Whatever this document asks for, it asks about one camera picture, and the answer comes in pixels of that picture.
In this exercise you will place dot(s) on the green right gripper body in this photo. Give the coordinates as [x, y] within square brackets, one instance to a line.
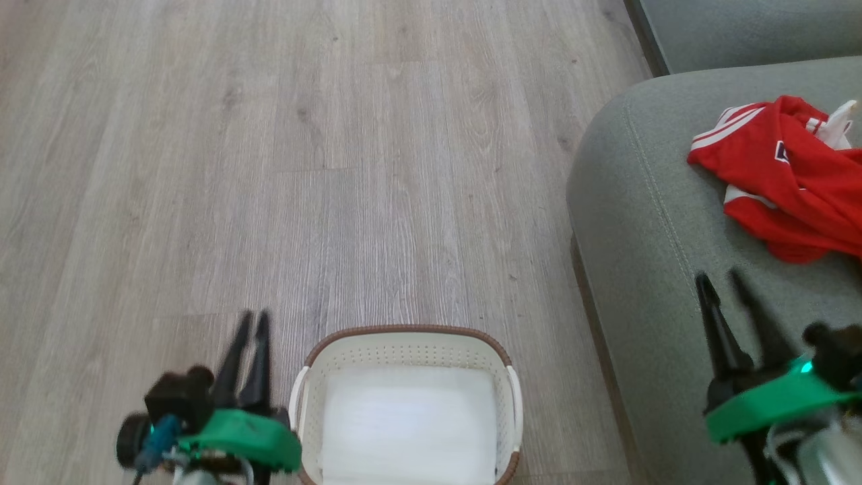
[774, 404]

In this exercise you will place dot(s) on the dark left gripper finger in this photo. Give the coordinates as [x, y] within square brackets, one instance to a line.
[259, 367]
[232, 364]

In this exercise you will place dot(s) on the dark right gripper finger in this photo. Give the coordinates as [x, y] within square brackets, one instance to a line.
[720, 330]
[761, 316]

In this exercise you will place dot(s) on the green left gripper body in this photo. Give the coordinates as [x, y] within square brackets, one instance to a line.
[242, 434]

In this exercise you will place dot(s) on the red white sports jersey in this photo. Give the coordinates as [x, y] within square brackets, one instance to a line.
[794, 182]

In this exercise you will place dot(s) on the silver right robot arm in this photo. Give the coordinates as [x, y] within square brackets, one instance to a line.
[835, 465]

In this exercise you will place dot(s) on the grey fabric sofa seat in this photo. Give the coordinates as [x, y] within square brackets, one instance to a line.
[646, 269]

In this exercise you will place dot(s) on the white laundry basket brown rim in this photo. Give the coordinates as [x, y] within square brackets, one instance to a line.
[404, 350]

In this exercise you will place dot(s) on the grey sofa armrest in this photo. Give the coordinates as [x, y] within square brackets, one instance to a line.
[754, 30]

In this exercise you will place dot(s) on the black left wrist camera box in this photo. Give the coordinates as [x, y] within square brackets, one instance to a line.
[180, 399]

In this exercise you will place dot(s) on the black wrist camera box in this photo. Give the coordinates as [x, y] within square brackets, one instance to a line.
[180, 399]
[835, 353]

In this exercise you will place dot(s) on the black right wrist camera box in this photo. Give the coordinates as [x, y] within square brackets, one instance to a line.
[835, 353]

